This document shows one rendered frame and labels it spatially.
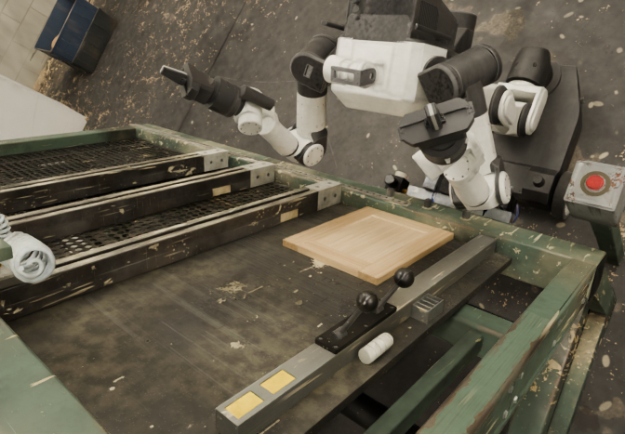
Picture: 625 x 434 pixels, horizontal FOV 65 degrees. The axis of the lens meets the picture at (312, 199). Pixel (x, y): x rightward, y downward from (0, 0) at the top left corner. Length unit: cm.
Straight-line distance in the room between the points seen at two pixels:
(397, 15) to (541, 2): 173
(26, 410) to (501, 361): 71
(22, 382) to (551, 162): 202
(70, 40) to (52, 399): 473
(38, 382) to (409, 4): 104
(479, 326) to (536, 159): 125
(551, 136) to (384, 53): 124
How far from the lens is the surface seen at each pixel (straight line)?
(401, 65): 123
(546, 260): 144
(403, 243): 140
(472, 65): 117
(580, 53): 271
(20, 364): 83
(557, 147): 232
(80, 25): 536
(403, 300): 106
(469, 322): 119
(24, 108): 491
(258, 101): 132
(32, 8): 630
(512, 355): 96
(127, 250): 119
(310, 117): 147
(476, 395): 84
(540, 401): 152
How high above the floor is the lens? 229
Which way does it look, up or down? 52 degrees down
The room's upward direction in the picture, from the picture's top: 61 degrees counter-clockwise
